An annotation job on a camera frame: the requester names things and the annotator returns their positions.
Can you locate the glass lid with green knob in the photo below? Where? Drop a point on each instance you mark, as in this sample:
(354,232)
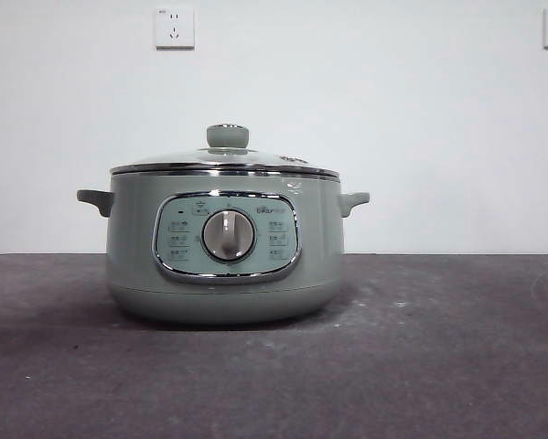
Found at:
(228,136)

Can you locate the pale green electric cooking pot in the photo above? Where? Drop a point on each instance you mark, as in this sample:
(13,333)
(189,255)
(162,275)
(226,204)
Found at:
(132,256)

